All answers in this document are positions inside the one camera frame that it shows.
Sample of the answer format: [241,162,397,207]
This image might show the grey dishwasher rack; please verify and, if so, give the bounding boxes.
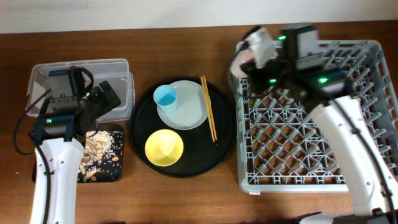
[228,40,397,194]

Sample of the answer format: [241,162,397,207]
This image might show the clear plastic waste bin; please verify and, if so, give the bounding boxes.
[27,58,135,123]

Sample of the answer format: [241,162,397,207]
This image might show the white label on bin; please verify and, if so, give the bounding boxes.
[32,82,47,108]

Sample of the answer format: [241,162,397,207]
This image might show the grey round plate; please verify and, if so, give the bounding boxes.
[157,80,208,130]

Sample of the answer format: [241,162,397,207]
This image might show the light blue cup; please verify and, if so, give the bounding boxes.
[153,85,177,113]

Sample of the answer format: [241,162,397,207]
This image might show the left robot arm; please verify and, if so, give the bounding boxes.
[29,66,121,223]

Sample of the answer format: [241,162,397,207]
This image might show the black rectangular tray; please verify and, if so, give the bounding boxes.
[31,124,126,184]

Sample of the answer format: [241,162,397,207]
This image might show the yellow bowl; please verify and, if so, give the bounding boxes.
[144,129,184,167]

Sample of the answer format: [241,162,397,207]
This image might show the round black serving tray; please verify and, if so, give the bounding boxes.
[129,77,236,178]

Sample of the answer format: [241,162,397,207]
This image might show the food scraps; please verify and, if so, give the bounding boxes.
[77,130,121,183]

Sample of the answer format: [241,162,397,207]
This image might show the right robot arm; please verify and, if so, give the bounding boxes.
[229,23,397,223]

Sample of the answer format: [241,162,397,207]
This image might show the pink cup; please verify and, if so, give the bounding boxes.
[229,49,257,78]

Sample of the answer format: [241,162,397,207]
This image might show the wooden chopstick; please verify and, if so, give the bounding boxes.
[205,77,218,142]
[200,76,216,142]

